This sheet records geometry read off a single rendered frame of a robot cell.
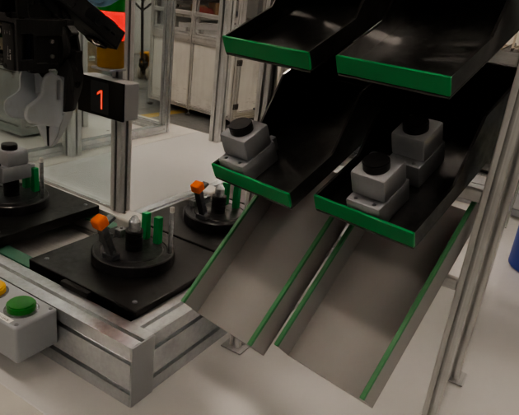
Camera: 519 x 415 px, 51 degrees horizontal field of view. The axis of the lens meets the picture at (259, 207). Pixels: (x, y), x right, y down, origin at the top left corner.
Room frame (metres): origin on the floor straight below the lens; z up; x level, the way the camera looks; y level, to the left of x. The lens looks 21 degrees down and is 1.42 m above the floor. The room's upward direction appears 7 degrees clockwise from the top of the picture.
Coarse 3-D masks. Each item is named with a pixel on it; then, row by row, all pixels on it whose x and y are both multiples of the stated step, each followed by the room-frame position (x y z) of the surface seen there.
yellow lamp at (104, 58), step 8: (96, 48) 1.03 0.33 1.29; (120, 48) 1.03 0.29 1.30; (96, 56) 1.03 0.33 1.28; (104, 56) 1.02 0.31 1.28; (112, 56) 1.02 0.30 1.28; (120, 56) 1.03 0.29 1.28; (96, 64) 1.03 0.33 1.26; (104, 64) 1.02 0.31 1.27; (112, 64) 1.02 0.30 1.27; (120, 64) 1.03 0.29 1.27
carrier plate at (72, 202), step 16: (64, 192) 1.11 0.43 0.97; (48, 208) 1.01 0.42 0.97; (64, 208) 1.02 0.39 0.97; (80, 208) 1.03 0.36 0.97; (96, 208) 1.05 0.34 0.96; (0, 224) 0.91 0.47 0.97; (16, 224) 0.92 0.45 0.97; (32, 224) 0.93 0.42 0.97; (48, 224) 0.95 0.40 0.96; (64, 224) 0.98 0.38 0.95; (0, 240) 0.86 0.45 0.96; (16, 240) 0.89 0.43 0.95
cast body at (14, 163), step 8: (8, 144) 1.01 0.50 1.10; (16, 144) 1.02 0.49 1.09; (0, 152) 1.00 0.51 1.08; (8, 152) 0.99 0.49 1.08; (16, 152) 1.01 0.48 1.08; (24, 152) 1.02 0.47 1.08; (0, 160) 1.00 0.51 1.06; (8, 160) 0.99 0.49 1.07; (16, 160) 1.01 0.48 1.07; (24, 160) 1.02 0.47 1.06; (0, 168) 0.98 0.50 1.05; (8, 168) 0.99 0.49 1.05; (16, 168) 1.00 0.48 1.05; (24, 168) 1.02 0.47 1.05; (0, 176) 0.98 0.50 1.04; (8, 176) 0.99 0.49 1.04; (16, 176) 1.00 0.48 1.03; (24, 176) 1.02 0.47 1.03
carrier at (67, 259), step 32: (128, 224) 0.95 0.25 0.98; (160, 224) 0.87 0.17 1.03; (64, 256) 0.82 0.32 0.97; (96, 256) 0.80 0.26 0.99; (128, 256) 0.81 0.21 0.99; (160, 256) 0.83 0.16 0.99; (192, 256) 0.88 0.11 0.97; (96, 288) 0.73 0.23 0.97; (128, 288) 0.74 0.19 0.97; (160, 288) 0.75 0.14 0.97
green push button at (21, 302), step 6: (12, 300) 0.67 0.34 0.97; (18, 300) 0.67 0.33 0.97; (24, 300) 0.67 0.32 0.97; (30, 300) 0.68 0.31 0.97; (6, 306) 0.66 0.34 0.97; (12, 306) 0.65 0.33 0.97; (18, 306) 0.66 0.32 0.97; (24, 306) 0.66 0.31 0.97; (30, 306) 0.66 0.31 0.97; (12, 312) 0.65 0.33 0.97; (18, 312) 0.65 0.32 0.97; (24, 312) 0.65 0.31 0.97; (30, 312) 0.66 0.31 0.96
